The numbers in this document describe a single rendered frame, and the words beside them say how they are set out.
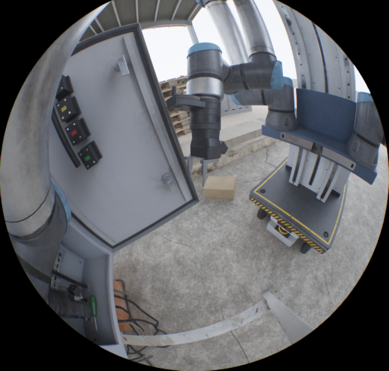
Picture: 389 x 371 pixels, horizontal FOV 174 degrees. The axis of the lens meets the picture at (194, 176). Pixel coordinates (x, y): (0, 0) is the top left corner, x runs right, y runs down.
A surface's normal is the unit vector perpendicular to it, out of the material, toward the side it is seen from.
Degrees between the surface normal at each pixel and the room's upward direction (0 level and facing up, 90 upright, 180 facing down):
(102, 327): 0
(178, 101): 75
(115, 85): 90
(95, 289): 0
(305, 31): 90
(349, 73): 90
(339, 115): 90
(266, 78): 105
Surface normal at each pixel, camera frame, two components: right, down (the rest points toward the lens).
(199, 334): -0.25, -0.77
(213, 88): 0.38, 0.28
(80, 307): 0.90, -0.43
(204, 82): -0.14, 0.29
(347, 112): -0.83, 0.48
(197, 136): -0.80, 0.32
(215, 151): 0.59, 0.24
